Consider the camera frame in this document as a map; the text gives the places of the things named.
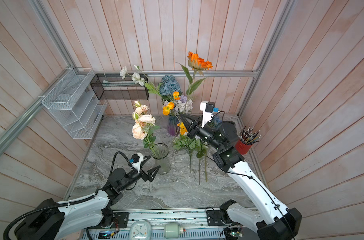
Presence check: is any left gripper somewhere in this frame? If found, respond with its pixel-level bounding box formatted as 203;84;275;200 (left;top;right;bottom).
119;165;161;192

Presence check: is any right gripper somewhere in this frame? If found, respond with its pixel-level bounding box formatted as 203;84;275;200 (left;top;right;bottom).
182;116;225;155

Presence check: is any pastel purple flower bunch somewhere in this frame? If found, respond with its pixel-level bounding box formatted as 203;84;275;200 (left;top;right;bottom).
162;95;193;116

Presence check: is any clear grey glass vase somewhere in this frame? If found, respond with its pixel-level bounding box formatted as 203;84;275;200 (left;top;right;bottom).
151;143;171;175

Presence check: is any blue purple glass vase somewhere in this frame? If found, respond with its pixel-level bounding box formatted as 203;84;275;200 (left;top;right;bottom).
167;116;179;136

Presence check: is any white lilac flower bunch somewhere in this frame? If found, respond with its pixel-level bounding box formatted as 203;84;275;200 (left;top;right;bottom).
173;135;208;184

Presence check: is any peach peony stem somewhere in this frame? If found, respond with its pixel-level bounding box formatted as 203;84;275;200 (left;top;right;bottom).
132;121;159;157
132;101;156;125

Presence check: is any blue rose bunch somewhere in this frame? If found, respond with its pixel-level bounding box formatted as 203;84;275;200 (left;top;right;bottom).
159;75;183;100

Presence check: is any orange gerbera stem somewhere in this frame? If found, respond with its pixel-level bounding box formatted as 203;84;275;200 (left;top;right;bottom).
178;52;213;100

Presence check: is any white flower stem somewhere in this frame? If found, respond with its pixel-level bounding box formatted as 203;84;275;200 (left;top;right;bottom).
119;65;161;96

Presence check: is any orange poppy flower bunch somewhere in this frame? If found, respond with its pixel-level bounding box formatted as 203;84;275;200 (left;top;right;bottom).
162;91;188;136

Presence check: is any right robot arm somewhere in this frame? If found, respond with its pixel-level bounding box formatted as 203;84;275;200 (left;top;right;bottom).
179;114;302;240

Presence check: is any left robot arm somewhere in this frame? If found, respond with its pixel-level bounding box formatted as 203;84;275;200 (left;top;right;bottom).
3;153;160;240

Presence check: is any mixed blue pink bouquet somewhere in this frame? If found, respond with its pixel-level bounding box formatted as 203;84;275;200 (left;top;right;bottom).
209;116;222;129

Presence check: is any red pencil cup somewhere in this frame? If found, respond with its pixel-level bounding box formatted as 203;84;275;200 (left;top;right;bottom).
235;138;252;155

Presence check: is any white analog clock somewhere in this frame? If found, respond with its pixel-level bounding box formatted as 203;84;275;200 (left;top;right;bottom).
128;221;152;240

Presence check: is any pale green cylinder device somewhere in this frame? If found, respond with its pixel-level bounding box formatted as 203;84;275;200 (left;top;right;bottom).
164;223;186;239

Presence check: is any black mesh basket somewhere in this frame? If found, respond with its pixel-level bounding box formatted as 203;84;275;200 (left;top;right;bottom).
90;74;149;101

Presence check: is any green circuit board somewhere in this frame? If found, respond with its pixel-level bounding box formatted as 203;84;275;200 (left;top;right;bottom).
224;228;244;240

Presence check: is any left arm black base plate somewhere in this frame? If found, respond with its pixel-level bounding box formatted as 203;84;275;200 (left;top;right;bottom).
100;212;129;229

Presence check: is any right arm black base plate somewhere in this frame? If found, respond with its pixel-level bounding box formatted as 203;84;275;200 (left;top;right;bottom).
205;207;232;226

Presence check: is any white wire mesh shelf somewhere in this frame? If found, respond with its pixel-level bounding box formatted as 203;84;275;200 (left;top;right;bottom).
42;68;107;140

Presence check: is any black corrugated cable hose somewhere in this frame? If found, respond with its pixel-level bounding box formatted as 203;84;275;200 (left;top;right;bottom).
2;150;130;240

